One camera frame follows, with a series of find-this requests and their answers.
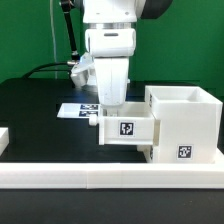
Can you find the white drawer box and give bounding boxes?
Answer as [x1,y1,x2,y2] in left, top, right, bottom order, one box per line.
[89,102,157,145]
[137,145,153,163]

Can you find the white front drawer box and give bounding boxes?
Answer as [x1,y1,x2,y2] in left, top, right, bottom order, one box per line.
[137,145,153,163]

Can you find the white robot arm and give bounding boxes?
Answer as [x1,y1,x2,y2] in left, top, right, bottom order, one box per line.
[60,0,173,108]

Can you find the black cable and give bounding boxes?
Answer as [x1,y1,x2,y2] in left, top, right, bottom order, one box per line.
[22,61,81,80]

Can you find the white drawer cabinet frame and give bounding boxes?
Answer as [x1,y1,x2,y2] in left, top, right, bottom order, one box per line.
[145,86,223,164]

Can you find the paper sheet with tags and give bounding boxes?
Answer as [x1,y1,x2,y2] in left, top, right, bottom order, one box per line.
[57,103,99,119]

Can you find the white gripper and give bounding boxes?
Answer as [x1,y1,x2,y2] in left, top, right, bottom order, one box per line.
[85,28,136,107]

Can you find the white block at left edge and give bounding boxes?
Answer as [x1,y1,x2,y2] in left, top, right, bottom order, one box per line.
[0,128,9,156]

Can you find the thin white cable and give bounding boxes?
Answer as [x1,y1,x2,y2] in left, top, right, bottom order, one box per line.
[49,0,58,80]

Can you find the white L-shaped fence rail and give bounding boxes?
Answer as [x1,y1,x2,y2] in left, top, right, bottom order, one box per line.
[0,163,224,189]

